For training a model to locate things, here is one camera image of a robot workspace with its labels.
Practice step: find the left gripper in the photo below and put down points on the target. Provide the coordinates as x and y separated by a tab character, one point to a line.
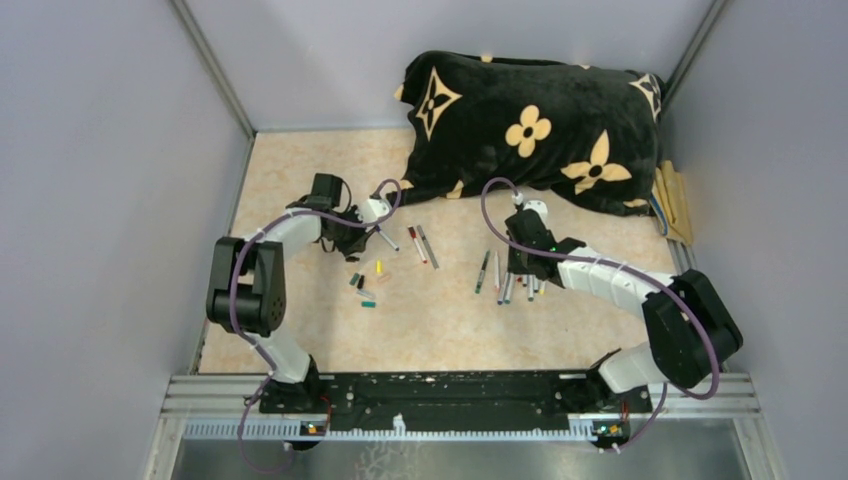
354	240

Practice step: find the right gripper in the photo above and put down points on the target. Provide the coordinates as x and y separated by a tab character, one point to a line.
515	266

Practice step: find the clear pen cap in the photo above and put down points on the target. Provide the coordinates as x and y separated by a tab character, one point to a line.
366	294

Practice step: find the green ink clear pen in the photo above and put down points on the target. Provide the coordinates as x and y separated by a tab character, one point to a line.
482	272

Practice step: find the barcode white blue pen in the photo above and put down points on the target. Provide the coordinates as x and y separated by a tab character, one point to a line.
500	300

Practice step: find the green capped white marker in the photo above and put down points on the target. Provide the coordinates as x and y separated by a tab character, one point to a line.
510	284

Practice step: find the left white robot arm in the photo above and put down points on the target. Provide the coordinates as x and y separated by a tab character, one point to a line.
247	286

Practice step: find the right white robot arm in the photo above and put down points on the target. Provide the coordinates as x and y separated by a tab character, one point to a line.
690	330

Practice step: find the red capped white marker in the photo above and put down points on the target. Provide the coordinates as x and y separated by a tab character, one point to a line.
417	242

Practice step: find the black floral plush blanket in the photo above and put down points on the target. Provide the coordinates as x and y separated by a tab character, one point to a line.
588	134

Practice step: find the yellow cloth bundle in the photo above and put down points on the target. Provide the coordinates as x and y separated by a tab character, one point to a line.
670	206

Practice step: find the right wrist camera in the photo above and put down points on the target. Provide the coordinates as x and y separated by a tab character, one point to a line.
538	206

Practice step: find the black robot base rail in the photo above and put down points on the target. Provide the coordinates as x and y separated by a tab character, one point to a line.
452	401

